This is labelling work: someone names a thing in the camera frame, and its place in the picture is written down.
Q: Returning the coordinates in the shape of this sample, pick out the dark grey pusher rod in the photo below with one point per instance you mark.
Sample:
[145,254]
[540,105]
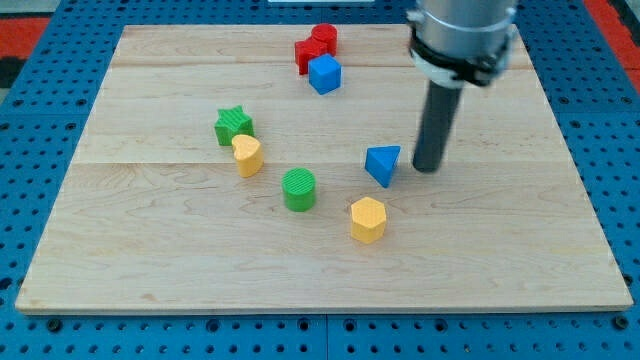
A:
[441,104]

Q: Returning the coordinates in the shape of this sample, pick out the blue triangle block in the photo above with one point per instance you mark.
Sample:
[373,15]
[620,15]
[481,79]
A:
[380,163]

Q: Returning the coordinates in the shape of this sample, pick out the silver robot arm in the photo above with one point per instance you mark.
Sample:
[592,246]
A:
[455,43]

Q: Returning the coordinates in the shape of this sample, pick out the blue cube block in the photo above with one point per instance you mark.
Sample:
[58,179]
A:
[325,74]

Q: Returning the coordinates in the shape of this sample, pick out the red cylinder block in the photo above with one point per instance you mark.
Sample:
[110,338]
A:
[327,34]

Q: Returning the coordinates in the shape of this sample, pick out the yellow hexagon block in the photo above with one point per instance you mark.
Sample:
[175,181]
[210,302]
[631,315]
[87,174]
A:
[368,220]

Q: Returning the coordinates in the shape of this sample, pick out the red star block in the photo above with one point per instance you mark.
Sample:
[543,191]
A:
[305,51]

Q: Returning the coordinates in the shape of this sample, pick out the green cylinder block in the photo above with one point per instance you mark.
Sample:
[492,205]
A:
[299,185]

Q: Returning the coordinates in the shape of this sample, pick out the yellow heart block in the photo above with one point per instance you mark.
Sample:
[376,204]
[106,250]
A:
[248,154]

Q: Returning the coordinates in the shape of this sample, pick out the green star block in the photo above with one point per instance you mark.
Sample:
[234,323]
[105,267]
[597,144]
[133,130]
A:
[232,122]

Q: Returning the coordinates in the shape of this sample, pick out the wooden board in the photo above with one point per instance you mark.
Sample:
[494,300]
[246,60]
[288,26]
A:
[153,217]

